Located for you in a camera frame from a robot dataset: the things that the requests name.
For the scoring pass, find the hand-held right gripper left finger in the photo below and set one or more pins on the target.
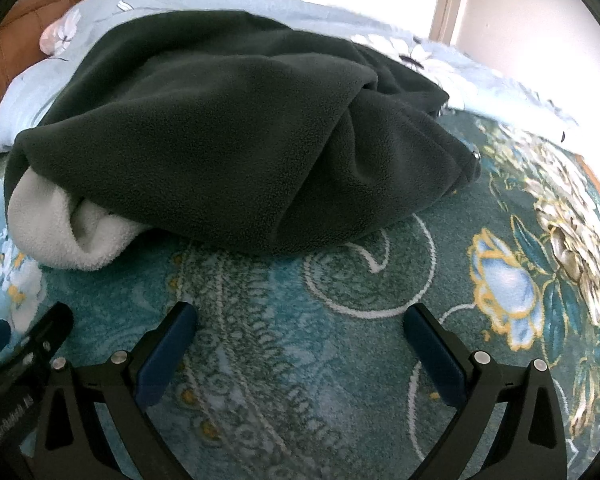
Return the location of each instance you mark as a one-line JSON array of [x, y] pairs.
[[165, 355]]

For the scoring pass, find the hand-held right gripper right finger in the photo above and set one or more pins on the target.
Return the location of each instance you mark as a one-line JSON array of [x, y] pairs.
[[436, 360]]

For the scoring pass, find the dark grey fleece jacket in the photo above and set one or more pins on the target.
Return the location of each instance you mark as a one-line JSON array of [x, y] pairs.
[[220, 135]]

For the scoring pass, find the teal floral blanket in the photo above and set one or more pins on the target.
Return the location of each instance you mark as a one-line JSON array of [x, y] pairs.
[[290, 340]]

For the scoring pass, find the brown wooden headboard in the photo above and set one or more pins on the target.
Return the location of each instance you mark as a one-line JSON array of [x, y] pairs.
[[10, 40]]

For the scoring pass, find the light blue floral quilt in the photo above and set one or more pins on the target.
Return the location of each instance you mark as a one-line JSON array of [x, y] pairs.
[[300, 2]]

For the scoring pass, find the white door frame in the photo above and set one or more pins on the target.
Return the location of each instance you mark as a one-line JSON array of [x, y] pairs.
[[447, 2]]

